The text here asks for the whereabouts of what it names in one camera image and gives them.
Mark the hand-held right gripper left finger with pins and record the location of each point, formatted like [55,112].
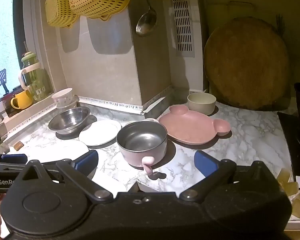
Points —
[86,160]

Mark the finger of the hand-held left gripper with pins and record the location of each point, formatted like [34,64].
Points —
[13,158]

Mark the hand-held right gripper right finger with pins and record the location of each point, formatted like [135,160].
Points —
[205,162]

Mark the white plate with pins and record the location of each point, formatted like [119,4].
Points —
[65,148]
[100,133]

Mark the pink bear-shaped plate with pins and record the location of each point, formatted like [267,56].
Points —
[190,127]

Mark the stainless steel bowl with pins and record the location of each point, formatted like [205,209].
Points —
[70,120]

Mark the pink pot steel interior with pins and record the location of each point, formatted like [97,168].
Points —
[132,158]

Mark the beige bowl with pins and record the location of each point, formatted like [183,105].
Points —
[202,107]

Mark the brown soap bar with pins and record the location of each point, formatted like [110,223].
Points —
[18,145]

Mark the clear plastic container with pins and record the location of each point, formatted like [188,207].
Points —
[74,104]

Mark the yellow mug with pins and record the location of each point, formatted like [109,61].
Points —
[23,100]

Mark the music note trim tape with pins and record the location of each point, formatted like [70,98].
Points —
[110,103]

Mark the floral ceramic bowl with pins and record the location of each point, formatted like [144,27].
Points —
[62,97]

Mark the pale yellow foam pieces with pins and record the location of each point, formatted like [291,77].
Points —
[288,186]

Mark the round wooden cutting board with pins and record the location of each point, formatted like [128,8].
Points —
[245,65]

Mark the white vent grille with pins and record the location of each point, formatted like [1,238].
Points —
[182,22]

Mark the steel ladle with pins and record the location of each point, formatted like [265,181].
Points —
[146,22]

